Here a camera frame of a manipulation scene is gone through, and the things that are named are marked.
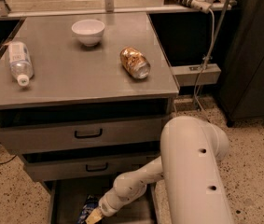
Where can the bottom grey drawer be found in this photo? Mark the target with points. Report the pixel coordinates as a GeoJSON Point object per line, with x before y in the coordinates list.
{"type": "Point", "coordinates": [69, 195]}

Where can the blue chip bag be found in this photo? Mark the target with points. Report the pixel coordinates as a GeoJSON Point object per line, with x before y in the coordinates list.
{"type": "Point", "coordinates": [89, 205]}

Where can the gold soda can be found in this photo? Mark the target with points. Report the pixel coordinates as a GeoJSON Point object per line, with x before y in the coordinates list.
{"type": "Point", "coordinates": [135, 63]}

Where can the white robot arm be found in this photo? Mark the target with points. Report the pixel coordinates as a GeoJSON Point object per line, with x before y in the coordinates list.
{"type": "Point", "coordinates": [190, 149]}

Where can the middle grey drawer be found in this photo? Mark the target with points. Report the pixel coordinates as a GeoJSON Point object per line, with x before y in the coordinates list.
{"type": "Point", "coordinates": [85, 167]}

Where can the grey drawer cabinet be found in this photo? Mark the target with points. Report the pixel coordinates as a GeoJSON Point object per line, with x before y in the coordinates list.
{"type": "Point", "coordinates": [73, 83]}

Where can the dark cabinet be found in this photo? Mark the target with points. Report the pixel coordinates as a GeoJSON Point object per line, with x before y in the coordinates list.
{"type": "Point", "coordinates": [241, 85]}

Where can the white bowl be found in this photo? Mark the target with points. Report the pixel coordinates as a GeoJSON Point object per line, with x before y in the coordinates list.
{"type": "Point", "coordinates": [89, 32]}

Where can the clear plastic water bottle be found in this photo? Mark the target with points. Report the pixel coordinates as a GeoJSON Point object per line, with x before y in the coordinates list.
{"type": "Point", "coordinates": [20, 64]}

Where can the grey drawer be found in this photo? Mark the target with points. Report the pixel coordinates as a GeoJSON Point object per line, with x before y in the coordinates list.
{"type": "Point", "coordinates": [69, 195]}
{"type": "Point", "coordinates": [82, 134]}
{"type": "Point", "coordinates": [85, 167]}

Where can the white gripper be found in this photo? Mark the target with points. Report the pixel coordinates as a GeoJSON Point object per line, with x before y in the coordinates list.
{"type": "Point", "coordinates": [105, 206]}

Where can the top grey drawer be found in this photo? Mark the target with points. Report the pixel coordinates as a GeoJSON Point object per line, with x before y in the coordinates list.
{"type": "Point", "coordinates": [82, 134]}

